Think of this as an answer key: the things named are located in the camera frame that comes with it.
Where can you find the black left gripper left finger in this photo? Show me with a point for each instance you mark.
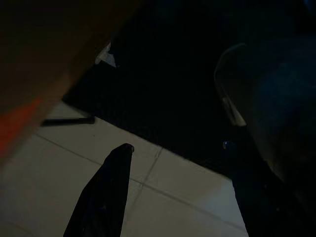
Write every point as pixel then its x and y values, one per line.
pixel 106 192

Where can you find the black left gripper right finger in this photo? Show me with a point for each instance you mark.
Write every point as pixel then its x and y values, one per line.
pixel 266 209

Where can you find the white paper scrap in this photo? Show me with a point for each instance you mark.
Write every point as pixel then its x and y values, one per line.
pixel 106 56

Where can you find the light wooden table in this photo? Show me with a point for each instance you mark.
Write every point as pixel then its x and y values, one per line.
pixel 37 61

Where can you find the black floor mat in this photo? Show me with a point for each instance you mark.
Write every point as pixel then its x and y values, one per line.
pixel 160 86

